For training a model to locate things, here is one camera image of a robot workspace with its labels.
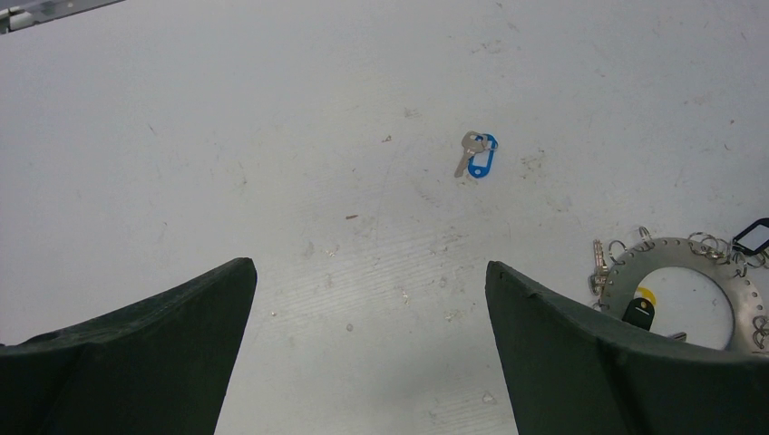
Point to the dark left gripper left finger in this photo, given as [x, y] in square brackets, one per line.
[158, 366]

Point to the blue key tag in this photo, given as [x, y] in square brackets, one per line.
[480, 164]

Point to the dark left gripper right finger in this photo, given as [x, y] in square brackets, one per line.
[572, 370]

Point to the silver key bunch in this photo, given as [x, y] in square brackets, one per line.
[599, 277]

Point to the aluminium rail corner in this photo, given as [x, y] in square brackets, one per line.
[20, 14]

